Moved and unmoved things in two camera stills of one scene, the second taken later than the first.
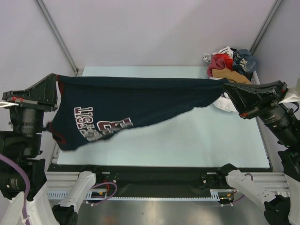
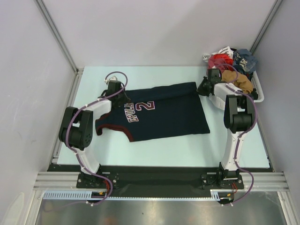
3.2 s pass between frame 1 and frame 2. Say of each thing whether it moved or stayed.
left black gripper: moved
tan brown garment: stayed
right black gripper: moved
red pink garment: stayed
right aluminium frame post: stayed
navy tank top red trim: moved
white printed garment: stayed
